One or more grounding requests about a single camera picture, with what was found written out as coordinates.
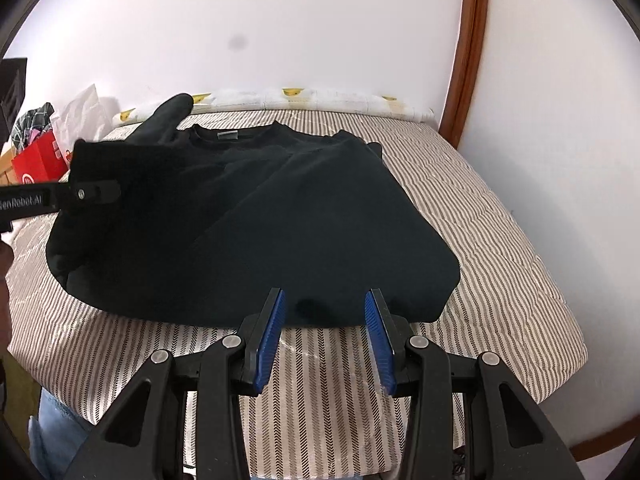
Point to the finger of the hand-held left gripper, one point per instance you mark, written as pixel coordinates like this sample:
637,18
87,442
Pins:
95,192

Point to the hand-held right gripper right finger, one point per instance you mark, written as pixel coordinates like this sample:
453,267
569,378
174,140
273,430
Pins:
380,345

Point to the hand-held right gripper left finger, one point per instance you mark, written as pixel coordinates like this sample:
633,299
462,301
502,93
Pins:
270,340

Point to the black sweater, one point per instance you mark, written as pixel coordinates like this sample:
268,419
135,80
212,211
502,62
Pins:
300,210

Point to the red paper bag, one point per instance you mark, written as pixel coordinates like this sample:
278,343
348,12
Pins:
37,160

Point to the white plastic bag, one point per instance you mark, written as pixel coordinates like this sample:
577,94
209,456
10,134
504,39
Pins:
80,115

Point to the dark plaid cloth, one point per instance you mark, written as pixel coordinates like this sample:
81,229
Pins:
32,120

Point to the dark flat panel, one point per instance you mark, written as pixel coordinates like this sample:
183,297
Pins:
12,90

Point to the striped bed mattress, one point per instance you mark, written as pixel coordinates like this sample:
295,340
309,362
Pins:
500,260

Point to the person's blue jeans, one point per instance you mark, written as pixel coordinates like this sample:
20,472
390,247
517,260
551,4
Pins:
62,430

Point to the fruit-print bolster pillow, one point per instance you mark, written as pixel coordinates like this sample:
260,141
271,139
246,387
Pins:
340,100

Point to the brown wooden door frame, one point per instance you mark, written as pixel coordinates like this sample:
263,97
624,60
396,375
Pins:
470,35

